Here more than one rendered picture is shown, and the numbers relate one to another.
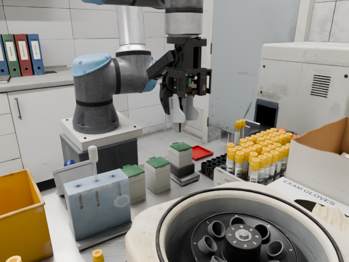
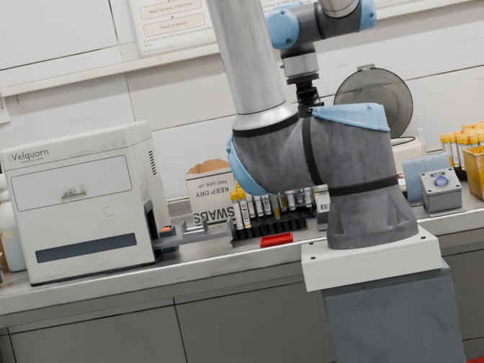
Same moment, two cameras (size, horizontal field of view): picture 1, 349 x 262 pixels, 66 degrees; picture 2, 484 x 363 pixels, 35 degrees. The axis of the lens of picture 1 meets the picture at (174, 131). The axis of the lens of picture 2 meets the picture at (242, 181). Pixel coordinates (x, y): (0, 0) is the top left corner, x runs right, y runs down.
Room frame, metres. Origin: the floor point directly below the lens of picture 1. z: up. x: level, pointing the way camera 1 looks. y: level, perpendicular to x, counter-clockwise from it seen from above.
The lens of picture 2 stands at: (1.92, 0.95, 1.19)
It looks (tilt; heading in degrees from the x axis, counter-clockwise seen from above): 7 degrees down; 222
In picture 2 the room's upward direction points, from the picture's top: 11 degrees counter-clockwise
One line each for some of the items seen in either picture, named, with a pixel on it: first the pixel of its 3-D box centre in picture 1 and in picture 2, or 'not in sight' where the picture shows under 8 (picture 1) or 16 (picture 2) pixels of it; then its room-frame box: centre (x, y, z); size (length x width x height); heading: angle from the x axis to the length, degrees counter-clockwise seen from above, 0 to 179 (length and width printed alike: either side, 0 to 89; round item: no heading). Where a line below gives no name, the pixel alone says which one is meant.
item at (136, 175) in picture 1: (132, 183); not in sight; (0.50, 0.09, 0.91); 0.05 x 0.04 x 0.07; 37
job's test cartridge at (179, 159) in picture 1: (179, 158); (326, 204); (0.59, -0.01, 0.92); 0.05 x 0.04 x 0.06; 35
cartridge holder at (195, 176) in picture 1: (179, 168); (328, 217); (0.59, -0.01, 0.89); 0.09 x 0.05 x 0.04; 35
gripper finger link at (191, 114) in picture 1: (189, 114); not in sight; (0.59, -0.03, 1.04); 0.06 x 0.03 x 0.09; 35
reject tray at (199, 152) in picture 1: (197, 152); (276, 240); (0.72, -0.07, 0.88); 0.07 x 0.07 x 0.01; 37
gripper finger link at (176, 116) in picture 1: (178, 116); not in sight; (0.57, -0.01, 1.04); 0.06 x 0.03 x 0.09; 35
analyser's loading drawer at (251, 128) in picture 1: (251, 129); (185, 233); (0.80, -0.24, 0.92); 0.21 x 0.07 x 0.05; 127
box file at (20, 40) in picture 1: (21, 54); not in sight; (2.24, 1.22, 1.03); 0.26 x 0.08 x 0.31; 36
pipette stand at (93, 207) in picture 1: (99, 205); (428, 178); (0.40, 0.13, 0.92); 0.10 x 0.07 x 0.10; 122
